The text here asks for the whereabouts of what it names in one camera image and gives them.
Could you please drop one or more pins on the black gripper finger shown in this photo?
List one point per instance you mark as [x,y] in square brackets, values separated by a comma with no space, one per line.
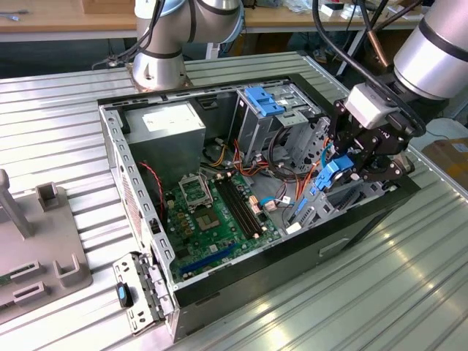
[345,139]
[380,170]

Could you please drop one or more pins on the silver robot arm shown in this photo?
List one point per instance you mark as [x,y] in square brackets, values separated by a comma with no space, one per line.
[161,73]

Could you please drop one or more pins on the cardboard box with yellow tape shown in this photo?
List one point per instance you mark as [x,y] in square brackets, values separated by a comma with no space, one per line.
[449,161]

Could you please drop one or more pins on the white side table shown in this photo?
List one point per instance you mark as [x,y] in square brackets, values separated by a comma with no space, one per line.
[453,128]

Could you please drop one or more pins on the black tripod leg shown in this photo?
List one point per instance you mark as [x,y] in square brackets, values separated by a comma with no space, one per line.
[347,60]

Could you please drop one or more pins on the blue plastic drive latch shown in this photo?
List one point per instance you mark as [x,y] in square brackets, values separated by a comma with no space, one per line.
[265,104]

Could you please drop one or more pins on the grey optical drive cage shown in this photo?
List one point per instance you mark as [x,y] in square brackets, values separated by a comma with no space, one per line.
[256,135]

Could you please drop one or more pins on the large cardboard box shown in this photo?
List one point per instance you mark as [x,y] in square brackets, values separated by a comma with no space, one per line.
[391,38]

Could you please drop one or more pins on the black RAM slot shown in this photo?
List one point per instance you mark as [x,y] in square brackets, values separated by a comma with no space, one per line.
[246,206]
[232,206]
[241,206]
[237,206]

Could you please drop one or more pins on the small white box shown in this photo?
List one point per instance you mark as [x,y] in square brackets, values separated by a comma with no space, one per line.
[351,14]

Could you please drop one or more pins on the white box with black item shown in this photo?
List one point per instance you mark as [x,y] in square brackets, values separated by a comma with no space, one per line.
[331,12]

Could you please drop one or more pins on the black open PC case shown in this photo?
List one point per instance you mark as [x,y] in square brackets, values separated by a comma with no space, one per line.
[292,263]

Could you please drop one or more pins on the wooden desk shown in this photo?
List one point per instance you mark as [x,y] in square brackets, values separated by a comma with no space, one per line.
[73,22]
[292,18]

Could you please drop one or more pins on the green motherboard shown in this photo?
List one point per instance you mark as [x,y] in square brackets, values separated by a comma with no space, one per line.
[230,241]

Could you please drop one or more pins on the silver power supply unit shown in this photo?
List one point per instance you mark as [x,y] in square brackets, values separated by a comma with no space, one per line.
[164,146]

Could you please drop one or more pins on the blue expansion slot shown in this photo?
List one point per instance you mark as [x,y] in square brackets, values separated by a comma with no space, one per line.
[208,260]

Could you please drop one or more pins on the small cardboard box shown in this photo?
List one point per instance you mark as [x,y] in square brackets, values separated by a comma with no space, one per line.
[109,6]

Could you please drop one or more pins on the grey parts rack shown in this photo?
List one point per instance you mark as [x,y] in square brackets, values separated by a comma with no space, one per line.
[47,234]

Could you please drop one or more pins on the green RAM stick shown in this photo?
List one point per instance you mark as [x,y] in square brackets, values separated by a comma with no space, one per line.
[3,281]

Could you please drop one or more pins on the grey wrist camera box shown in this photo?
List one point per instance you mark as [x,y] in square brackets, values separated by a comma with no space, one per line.
[365,106]

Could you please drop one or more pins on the silver hinged slot bracket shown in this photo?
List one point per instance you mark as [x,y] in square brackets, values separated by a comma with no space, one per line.
[126,270]

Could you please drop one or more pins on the black blue bracket latch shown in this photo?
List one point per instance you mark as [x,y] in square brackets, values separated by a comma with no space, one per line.
[121,294]

